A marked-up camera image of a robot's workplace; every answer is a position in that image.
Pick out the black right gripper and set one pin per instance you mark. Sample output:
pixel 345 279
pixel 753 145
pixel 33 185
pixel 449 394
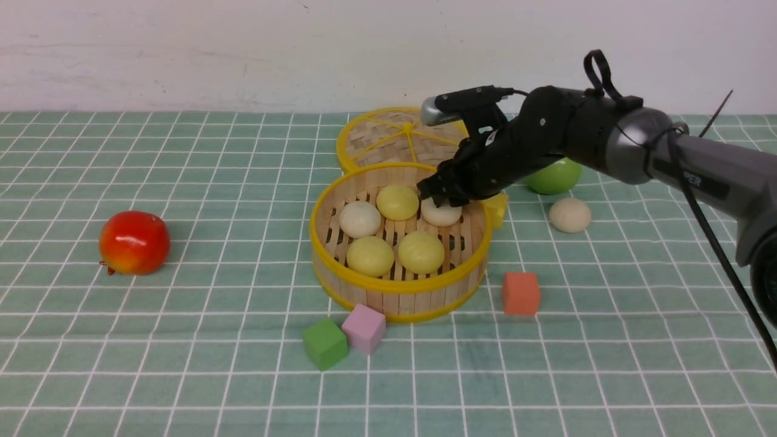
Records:
pixel 553 123

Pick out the yellow bun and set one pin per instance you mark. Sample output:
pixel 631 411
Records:
pixel 370 256
pixel 421 253
pixel 397 202

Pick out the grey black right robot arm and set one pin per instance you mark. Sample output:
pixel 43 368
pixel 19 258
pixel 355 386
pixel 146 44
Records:
pixel 633 146

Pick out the woven bamboo steamer lid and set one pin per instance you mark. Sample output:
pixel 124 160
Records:
pixel 393 134

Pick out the bamboo steamer tray yellow rim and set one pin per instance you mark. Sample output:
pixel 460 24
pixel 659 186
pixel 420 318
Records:
pixel 403 297

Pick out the yellow cube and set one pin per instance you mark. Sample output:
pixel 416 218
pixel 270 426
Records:
pixel 496 207

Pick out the green apple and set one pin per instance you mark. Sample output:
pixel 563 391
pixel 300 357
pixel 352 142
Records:
pixel 556 179

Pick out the orange cube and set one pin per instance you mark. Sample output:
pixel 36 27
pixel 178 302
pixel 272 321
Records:
pixel 521 293

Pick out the pink cube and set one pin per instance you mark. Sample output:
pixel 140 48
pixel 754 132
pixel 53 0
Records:
pixel 364 328

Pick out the green cube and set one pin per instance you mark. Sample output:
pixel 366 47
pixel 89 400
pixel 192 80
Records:
pixel 325 344

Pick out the green checkered tablecloth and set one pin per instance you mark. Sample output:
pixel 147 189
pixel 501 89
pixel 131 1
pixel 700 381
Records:
pixel 638 332

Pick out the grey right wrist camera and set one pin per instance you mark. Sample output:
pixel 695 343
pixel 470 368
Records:
pixel 476 107

